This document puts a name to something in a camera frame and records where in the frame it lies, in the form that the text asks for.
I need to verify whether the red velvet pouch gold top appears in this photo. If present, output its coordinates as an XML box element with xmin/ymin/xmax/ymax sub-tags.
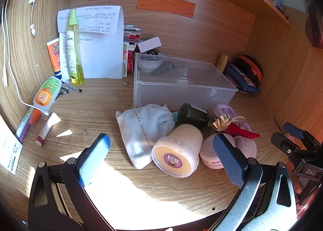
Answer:
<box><xmin>207</xmin><ymin>114</ymin><xmax>261</xmax><ymax>141</ymax></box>

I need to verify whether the pale pink round jar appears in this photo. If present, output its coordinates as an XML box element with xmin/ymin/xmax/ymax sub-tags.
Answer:
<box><xmin>199</xmin><ymin>134</ymin><xmax>236</xmax><ymax>170</ymax></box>

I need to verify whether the thick white cable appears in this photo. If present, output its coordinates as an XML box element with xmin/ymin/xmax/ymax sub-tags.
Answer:
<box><xmin>1</xmin><ymin>0</ymin><xmax>49</xmax><ymax>116</ymax></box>

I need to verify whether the small white box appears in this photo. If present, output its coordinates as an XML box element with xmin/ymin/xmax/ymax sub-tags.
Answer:
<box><xmin>137</xmin><ymin>36</ymin><xmax>162</xmax><ymax>53</ymax></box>

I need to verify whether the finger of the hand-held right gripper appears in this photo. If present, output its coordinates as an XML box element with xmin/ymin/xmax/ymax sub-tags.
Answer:
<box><xmin>283</xmin><ymin>122</ymin><xmax>307</xmax><ymax>141</ymax></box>
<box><xmin>271</xmin><ymin>132</ymin><xmax>303</xmax><ymax>163</ymax></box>

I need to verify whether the pale pink round case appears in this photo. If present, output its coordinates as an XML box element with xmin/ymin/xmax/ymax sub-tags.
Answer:
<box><xmin>233</xmin><ymin>135</ymin><xmax>257</xmax><ymax>158</ymax></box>

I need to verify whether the white bowl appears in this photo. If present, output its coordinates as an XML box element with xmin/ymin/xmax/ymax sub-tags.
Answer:
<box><xmin>136</xmin><ymin>54</ymin><xmax>164</xmax><ymax>72</ymax></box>

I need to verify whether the black orange round case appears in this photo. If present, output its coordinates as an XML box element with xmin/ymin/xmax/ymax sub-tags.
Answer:
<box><xmin>233</xmin><ymin>55</ymin><xmax>263</xmax><ymax>86</ymax></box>

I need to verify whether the cream plastic tub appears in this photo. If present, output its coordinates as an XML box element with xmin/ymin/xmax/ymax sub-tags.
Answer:
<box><xmin>151</xmin><ymin>123</ymin><xmax>203</xmax><ymax>178</ymax></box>

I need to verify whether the orange sunscreen tube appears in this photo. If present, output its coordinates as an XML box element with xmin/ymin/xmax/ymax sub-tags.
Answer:
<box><xmin>47</xmin><ymin>39</ymin><xmax>63</xmax><ymax>79</ymax></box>

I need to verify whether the black key fob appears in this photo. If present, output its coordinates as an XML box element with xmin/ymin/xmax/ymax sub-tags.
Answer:
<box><xmin>151</xmin><ymin>62</ymin><xmax>176</xmax><ymax>76</ymax></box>

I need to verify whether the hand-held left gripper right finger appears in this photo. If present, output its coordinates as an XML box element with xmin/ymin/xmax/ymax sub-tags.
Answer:
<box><xmin>212</xmin><ymin>133</ymin><xmax>299</xmax><ymax>231</ymax></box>

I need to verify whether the white drawstring pouch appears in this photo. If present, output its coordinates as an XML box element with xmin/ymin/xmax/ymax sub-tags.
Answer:
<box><xmin>115</xmin><ymin>103</ymin><xmax>176</xmax><ymax>169</ymax></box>

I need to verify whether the small white red tube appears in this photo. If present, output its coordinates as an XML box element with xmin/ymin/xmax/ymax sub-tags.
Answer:
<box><xmin>35</xmin><ymin>112</ymin><xmax>60</xmax><ymax>146</ymax></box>

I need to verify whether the yellow tube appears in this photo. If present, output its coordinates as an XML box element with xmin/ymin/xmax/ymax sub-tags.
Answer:
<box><xmin>216</xmin><ymin>54</ymin><xmax>229</xmax><ymax>72</ymax></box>

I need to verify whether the clear plastic box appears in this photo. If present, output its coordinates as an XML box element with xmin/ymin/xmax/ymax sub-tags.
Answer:
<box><xmin>133</xmin><ymin>53</ymin><xmax>239</xmax><ymax>110</ymax></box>

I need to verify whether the white bottle with orange label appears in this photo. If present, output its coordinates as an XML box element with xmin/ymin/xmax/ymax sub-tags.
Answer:
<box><xmin>33</xmin><ymin>76</ymin><xmax>63</xmax><ymax>110</ymax></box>

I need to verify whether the person's right hand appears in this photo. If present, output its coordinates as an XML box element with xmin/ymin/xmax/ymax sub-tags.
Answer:
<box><xmin>293</xmin><ymin>178</ymin><xmax>307</xmax><ymax>204</ymax></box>

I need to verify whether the dark green jar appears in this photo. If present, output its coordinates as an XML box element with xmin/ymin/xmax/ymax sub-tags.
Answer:
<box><xmin>178</xmin><ymin>103</ymin><xmax>210</xmax><ymax>129</ymax></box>

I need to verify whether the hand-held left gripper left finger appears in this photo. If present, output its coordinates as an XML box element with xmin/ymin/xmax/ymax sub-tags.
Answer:
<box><xmin>27</xmin><ymin>133</ymin><xmax>111</xmax><ymax>231</ymax></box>

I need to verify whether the white paper sheet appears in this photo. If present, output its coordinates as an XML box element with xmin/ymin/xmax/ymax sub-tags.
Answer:
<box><xmin>57</xmin><ymin>5</ymin><xmax>125</xmax><ymax>79</ymax></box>

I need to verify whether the orange sticky note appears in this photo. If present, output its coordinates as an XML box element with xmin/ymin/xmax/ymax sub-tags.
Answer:
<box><xmin>136</xmin><ymin>0</ymin><xmax>196</xmax><ymax>19</ymax></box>

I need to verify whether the yellow-green spray bottle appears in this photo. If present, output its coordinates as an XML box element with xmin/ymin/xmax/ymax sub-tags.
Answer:
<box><xmin>67</xmin><ymin>8</ymin><xmax>85</xmax><ymax>86</ymax></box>

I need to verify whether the blue zip pouch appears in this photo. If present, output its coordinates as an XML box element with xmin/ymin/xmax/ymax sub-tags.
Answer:
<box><xmin>223</xmin><ymin>63</ymin><xmax>261</xmax><ymax>94</ymax></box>

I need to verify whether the white printed card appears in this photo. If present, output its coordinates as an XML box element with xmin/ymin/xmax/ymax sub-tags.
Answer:
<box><xmin>0</xmin><ymin>115</ymin><xmax>24</xmax><ymax>175</ymax></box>

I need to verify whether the stack of red-white packets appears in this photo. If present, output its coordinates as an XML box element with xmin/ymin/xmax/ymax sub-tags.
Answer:
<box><xmin>123</xmin><ymin>23</ymin><xmax>142</xmax><ymax>74</ymax></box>

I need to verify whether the dark rounded object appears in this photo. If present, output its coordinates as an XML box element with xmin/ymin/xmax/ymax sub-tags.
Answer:
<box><xmin>305</xmin><ymin>1</ymin><xmax>323</xmax><ymax>48</ymax></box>

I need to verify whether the fruit sticker card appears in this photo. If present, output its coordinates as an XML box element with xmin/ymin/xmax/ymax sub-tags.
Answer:
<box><xmin>122</xmin><ymin>42</ymin><xmax>130</xmax><ymax>77</ymax></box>

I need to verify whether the thin white charging cable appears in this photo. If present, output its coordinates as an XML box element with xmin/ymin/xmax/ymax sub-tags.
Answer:
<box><xmin>17</xmin><ymin>0</ymin><xmax>46</xmax><ymax>37</ymax></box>

